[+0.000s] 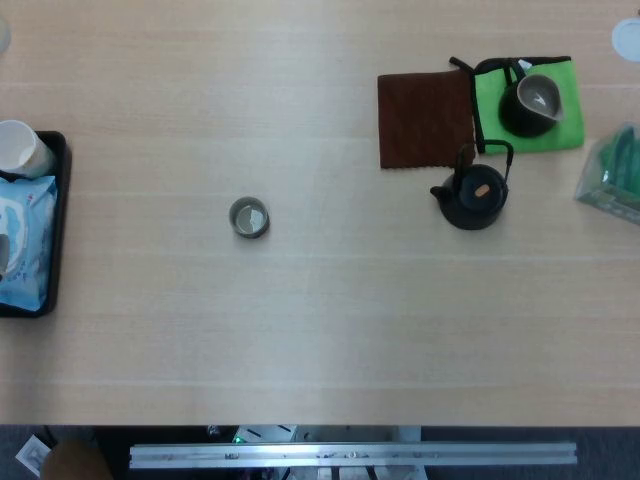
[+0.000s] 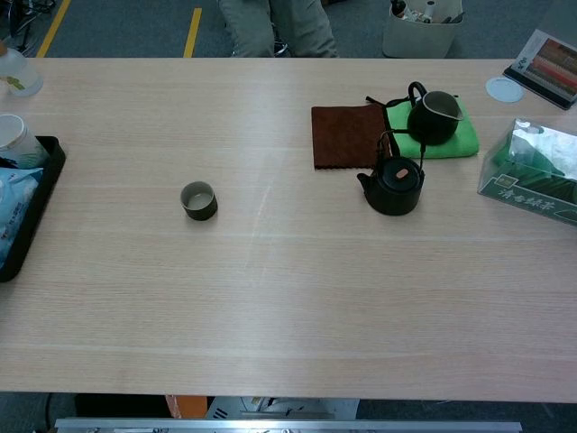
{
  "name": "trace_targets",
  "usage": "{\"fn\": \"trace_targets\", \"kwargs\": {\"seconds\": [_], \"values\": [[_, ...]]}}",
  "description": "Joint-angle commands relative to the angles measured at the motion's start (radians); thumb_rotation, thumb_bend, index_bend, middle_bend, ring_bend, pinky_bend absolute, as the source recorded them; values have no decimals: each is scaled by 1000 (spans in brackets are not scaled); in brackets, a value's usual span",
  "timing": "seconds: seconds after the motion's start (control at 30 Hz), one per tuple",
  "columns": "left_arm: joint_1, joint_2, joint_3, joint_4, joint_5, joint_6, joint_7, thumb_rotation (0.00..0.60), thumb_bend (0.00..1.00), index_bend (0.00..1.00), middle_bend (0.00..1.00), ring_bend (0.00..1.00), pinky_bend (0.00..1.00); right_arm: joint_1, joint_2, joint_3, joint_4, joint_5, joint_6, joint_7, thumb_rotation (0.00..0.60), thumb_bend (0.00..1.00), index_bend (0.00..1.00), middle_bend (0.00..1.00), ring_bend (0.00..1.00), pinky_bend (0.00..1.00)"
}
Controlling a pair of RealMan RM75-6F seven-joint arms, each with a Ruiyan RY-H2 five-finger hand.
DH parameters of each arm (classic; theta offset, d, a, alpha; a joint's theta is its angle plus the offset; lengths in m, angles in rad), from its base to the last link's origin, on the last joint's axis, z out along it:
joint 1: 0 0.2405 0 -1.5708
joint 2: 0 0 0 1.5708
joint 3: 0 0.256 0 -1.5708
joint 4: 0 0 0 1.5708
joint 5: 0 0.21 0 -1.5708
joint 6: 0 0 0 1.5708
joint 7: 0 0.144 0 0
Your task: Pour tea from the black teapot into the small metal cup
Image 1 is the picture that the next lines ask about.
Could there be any small dark green cup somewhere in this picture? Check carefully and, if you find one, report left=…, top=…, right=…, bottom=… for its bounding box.
left=228, top=196, right=272, bottom=241

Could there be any orange brown round stool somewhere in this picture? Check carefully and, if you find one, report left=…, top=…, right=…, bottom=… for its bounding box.
left=40, top=439, right=114, bottom=480

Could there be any green cloth with black trim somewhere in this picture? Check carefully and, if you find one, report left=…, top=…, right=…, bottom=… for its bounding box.
left=448, top=54, right=586, bottom=156

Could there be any white round lid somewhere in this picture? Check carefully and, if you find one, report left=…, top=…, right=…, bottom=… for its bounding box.
left=611, top=18, right=640, bottom=63

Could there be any black ceramic pouring pitcher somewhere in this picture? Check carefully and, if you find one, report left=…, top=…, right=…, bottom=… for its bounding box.
left=498, top=58, right=566, bottom=139

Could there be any black cast iron teapot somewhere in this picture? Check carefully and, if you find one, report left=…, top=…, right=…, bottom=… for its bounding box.
left=429, top=139, right=515, bottom=232

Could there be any white floor socket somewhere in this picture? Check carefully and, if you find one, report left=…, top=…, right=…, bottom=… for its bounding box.
left=14, top=434, right=52, bottom=477

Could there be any white paper cup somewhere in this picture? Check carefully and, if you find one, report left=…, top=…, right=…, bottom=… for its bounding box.
left=0, top=119, right=56, bottom=179

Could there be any black plastic tray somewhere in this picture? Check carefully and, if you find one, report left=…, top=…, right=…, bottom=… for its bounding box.
left=0, top=130, right=73, bottom=320

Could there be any brown square tea cloth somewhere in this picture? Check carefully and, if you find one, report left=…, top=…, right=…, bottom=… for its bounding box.
left=377, top=69, right=478, bottom=172

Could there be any clear green tea box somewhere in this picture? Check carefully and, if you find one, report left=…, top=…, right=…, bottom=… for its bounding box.
left=572, top=121, right=640, bottom=225

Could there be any aluminium profile rail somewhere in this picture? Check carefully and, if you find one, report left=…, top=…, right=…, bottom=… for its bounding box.
left=128, top=440, right=580, bottom=470

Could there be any blue wet wipes pack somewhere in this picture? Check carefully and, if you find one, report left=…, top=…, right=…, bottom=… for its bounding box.
left=0, top=174, right=59, bottom=313

